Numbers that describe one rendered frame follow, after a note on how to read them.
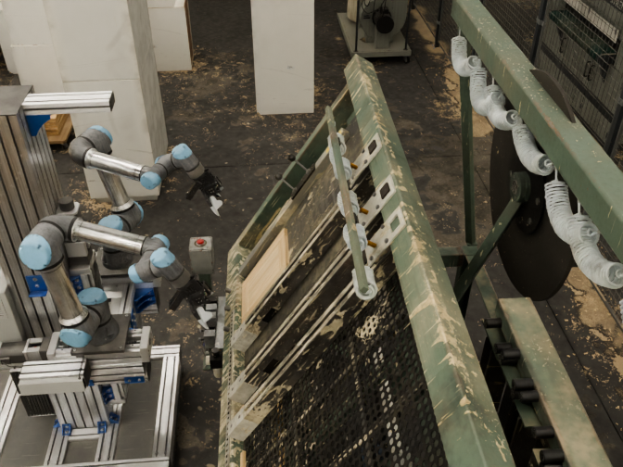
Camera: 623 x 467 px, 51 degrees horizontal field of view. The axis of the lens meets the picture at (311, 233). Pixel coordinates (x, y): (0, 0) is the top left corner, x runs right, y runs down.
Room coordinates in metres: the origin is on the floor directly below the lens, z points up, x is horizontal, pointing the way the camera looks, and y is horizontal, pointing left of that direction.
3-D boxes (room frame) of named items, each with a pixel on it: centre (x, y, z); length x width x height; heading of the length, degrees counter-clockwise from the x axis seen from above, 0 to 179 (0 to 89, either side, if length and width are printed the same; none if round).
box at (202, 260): (2.78, 0.59, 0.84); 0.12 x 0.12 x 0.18; 4
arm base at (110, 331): (2.01, 0.91, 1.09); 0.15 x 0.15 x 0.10
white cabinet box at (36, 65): (6.48, 2.61, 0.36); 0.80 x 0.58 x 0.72; 5
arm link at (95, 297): (2.01, 0.91, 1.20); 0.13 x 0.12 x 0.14; 172
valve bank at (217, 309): (2.34, 0.50, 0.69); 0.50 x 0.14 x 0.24; 4
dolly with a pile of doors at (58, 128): (5.58, 2.53, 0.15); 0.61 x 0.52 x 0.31; 5
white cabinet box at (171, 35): (7.36, 1.68, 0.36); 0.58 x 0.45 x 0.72; 95
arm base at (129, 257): (2.51, 0.96, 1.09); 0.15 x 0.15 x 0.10
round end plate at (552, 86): (1.93, -0.74, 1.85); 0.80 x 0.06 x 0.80; 4
